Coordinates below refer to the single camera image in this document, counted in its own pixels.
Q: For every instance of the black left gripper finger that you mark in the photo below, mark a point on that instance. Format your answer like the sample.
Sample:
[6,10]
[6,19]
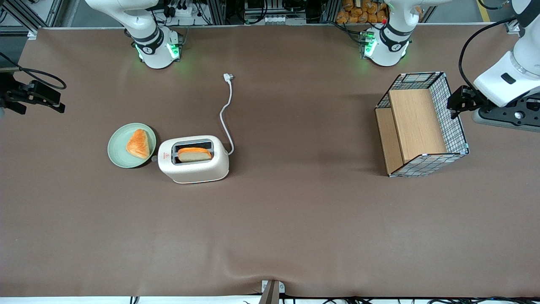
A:
[454,114]
[453,102]

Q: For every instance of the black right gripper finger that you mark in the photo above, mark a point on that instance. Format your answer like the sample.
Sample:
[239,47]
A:
[16,107]
[55,107]

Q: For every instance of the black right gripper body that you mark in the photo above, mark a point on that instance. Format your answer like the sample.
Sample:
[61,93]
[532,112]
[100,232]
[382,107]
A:
[9,90]

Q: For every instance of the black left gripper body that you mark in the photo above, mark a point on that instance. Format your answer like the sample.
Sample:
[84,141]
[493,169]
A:
[471,96]

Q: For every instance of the white two-slot toaster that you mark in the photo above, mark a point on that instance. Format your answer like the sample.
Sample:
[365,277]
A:
[198,171]

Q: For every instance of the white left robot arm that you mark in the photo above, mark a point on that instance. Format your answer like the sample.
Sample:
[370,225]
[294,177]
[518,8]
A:
[390,42]

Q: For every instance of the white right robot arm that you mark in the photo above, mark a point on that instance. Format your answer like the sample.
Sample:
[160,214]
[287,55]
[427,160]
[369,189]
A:
[154,50]

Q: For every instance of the pale green round plate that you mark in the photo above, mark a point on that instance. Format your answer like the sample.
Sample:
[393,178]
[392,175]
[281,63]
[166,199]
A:
[118,147]

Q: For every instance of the triangular orange pastry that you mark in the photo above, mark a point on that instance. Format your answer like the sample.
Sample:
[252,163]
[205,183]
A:
[138,144]

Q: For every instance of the small green-lit controller box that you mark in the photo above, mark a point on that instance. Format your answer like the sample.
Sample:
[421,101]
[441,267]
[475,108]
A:
[367,42]

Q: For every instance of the pile of orange buns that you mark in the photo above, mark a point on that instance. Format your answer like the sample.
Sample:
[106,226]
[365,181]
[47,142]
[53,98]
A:
[358,12]

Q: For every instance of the toast bread slice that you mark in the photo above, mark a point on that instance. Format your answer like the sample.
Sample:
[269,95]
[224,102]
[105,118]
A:
[194,155]

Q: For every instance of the white power strip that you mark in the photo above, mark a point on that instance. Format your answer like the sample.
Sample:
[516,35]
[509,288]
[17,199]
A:
[183,10]

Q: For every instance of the grey table edge clamp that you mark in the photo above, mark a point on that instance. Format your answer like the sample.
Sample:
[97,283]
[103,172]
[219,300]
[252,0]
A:
[271,291]

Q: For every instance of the grey and black mount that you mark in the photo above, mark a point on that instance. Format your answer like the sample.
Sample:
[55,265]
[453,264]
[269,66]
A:
[485,118]

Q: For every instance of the aluminium frame profile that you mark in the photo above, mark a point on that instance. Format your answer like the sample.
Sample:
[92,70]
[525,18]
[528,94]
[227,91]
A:
[50,12]

